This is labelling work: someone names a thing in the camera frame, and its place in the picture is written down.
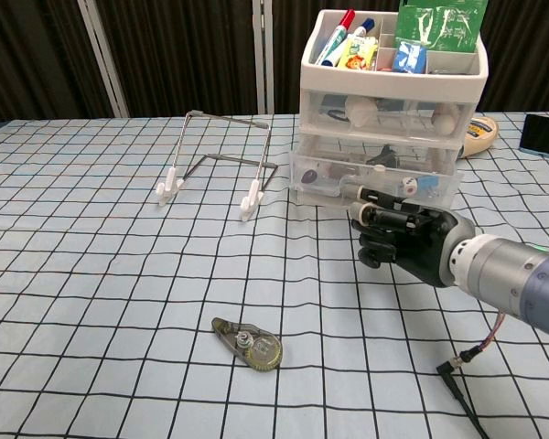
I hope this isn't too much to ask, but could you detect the black cable with plug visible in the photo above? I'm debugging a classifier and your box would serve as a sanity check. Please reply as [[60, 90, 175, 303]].
[[436, 315, 507, 439]]

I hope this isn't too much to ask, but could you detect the clear drawer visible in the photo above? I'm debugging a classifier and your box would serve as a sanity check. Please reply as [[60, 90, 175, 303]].
[[286, 136, 466, 211], [304, 89, 477, 138]]

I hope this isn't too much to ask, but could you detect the black smartphone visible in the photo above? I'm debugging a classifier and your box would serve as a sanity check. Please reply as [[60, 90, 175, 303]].
[[519, 113, 549, 160]]

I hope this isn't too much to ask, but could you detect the blue cap whiteboard marker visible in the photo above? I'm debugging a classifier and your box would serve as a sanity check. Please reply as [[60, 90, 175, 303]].
[[322, 17, 376, 68]]

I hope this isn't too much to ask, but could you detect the red cap whiteboard marker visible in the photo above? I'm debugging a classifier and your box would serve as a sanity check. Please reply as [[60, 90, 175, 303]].
[[314, 8, 357, 65]]

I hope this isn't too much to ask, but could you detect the black binder clip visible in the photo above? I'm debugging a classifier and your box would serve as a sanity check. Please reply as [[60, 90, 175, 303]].
[[368, 145, 399, 166]]

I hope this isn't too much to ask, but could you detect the grey correction tape dispenser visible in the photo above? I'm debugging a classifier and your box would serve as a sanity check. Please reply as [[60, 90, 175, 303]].
[[211, 316, 284, 372]]

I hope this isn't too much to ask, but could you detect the blue white packet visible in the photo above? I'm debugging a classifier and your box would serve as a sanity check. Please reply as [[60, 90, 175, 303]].
[[392, 39, 429, 74]]

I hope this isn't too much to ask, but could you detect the yellow cartoon packet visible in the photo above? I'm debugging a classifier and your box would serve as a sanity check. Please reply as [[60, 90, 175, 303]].
[[336, 37, 380, 72]]

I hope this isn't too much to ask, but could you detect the white drawer organizer with supplies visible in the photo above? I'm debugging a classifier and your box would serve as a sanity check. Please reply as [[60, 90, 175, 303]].
[[296, 7, 490, 207]]

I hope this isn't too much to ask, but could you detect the clear top drawer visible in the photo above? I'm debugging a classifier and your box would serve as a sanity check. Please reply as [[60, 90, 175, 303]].
[[304, 89, 477, 138]]

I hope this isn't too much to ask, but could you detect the green tea packet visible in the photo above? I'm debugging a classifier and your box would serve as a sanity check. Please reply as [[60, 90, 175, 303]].
[[395, 0, 490, 52]]

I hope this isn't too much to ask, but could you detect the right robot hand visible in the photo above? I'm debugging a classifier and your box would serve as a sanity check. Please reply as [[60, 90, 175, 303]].
[[341, 179, 484, 288]]

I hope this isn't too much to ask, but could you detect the checked light blue tablecloth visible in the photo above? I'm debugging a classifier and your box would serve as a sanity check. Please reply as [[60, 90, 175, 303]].
[[0, 112, 549, 439]]

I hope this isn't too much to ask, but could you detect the metal wire stand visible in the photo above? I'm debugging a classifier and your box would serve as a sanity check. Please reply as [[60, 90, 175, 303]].
[[155, 108, 278, 224]]

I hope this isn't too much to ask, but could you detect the white small ball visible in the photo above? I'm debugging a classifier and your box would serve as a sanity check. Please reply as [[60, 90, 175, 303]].
[[432, 113, 457, 134]]

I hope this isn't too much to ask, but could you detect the black folding screen white frame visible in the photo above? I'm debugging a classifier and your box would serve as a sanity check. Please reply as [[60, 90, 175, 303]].
[[0, 0, 549, 132]]

